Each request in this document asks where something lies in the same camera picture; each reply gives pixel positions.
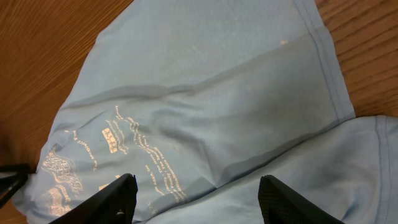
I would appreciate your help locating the light blue printed t-shirt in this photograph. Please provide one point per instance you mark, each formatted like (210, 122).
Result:
(199, 100)

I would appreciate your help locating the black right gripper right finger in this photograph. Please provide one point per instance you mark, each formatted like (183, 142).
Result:
(282, 205)

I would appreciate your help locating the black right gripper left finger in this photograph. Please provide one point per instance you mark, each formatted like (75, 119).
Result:
(114, 204)

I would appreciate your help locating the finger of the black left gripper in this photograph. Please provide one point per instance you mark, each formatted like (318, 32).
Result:
(13, 177)

